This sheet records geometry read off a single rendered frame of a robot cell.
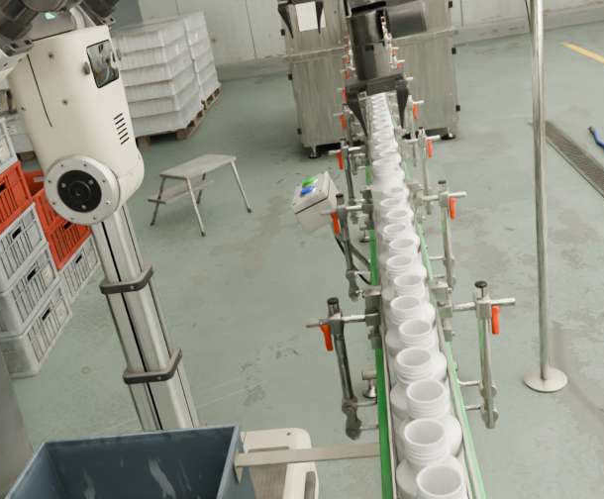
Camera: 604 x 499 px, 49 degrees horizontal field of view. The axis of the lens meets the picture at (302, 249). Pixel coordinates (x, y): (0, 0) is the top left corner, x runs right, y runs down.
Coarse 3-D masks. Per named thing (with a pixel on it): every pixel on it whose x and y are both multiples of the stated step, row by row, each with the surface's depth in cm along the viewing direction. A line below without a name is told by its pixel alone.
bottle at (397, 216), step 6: (396, 210) 106; (402, 210) 106; (390, 216) 106; (396, 216) 107; (402, 216) 106; (408, 216) 104; (390, 222) 104; (396, 222) 103; (402, 222) 104; (408, 222) 104; (408, 228) 104; (408, 234) 105; (414, 234) 106; (414, 240) 105; (420, 252) 106; (420, 258) 107
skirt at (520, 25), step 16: (544, 16) 1018; (560, 16) 1017; (576, 16) 1015; (592, 16) 1013; (464, 32) 1036; (480, 32) 1034; (496, 32) 1033; (512, 32) 1031; (528, 32) 1028; (224, 64) 1086; (240, 64) 1082; (256, 64) 1080; (272, 64) 1078; (224, 80) 1093
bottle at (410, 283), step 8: (400, 280) 85; (408, 280) 85; (416, 280) 85; (400, 288) 83; (408, 288) 82; (416, 288) 82; (424, 296) 84; (424, 304) 84; (424, 312) 83; (432, 312) 84; (432, 320) 84; (432, 328) 84
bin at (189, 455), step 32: (64, 448) 101; (96, 448) 101; (128, 448) 101; (160, 448) 100; (192, 448) 100; (224, 448) 99; (320, 448) 93; (352, 448) 92; (32, 480) 97; (64, 480) 104; (96, 480) 104; (128, 480) 103; (160, 480) 103; (192, 480) 102; (224, 480) 87
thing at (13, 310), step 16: (48, 256) 347; (32, 272) 354; (48, 272) 343; (16, 288) 307; (32, 288) 323; (48, 288) 340; (0, 304) 296; (16, 304) 304; (32, 304) 320; (0, 320) 300; (16, 320) 300; (0, 336) 302
